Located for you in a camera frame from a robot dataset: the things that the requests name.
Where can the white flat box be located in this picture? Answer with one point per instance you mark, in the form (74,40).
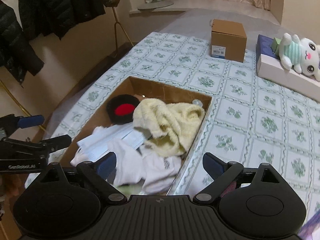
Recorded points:
(272,67)

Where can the black down jacket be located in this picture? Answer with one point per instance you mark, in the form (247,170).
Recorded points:
(50,5)
(15,47)

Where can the white printed sock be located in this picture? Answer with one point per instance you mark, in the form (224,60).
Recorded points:
(157,172)

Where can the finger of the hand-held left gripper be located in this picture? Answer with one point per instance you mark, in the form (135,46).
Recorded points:
(30,121)
(57,141)

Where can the cream fuzzy cloth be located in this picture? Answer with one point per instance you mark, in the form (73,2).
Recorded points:
(165,125)

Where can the lavender cloth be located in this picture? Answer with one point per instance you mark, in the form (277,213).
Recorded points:
(312,227)

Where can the small cardboard box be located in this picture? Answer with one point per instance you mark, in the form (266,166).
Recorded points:
(227,35)

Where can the white cat plush toy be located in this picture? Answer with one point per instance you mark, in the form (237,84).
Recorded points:
(300,52)

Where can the cardboard tray box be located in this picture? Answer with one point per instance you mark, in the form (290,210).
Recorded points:
(160,90)

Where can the grey bed sheet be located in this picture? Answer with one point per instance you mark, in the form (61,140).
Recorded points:
(190,22)

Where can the small green box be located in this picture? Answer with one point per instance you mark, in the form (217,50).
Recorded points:
(276,44)

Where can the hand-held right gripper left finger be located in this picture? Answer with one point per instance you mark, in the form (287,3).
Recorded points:
(107,164)

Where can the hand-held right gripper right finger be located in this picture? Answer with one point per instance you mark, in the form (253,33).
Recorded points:
(212,166)

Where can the light green cloth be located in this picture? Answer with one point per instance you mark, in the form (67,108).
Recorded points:
(130,189)

